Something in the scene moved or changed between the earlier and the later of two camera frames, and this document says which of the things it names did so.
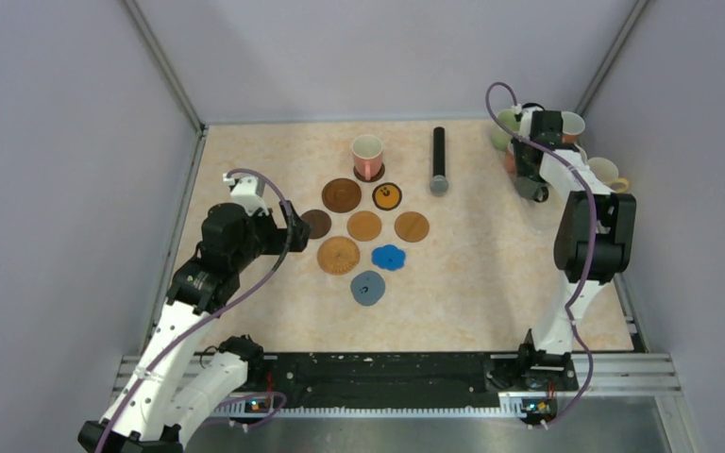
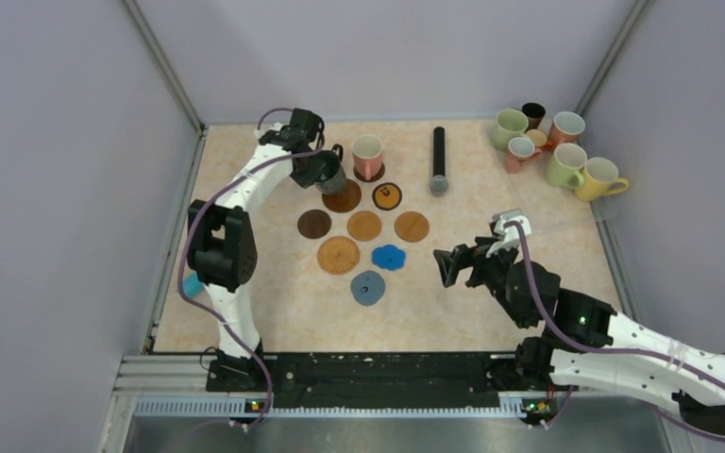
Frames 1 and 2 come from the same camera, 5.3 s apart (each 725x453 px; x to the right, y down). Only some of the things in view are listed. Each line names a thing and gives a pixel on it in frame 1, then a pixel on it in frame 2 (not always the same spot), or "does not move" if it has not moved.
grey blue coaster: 367,287 does not move
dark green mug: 531,190 to 334,181
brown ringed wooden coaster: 341,195 does not move
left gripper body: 282,233 to 305,174
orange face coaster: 387,196 does not move
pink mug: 367,151 does not move
